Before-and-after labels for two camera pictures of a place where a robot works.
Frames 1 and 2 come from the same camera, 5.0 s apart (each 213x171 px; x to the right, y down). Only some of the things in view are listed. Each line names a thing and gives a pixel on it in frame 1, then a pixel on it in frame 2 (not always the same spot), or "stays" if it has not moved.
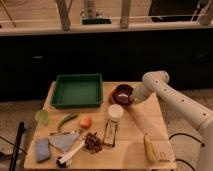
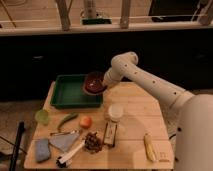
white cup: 116,112 stays
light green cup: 41,116 stays
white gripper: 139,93 to 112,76
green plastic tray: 77,91 stays
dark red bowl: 121,94 to 94,83
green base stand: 96,21 stays
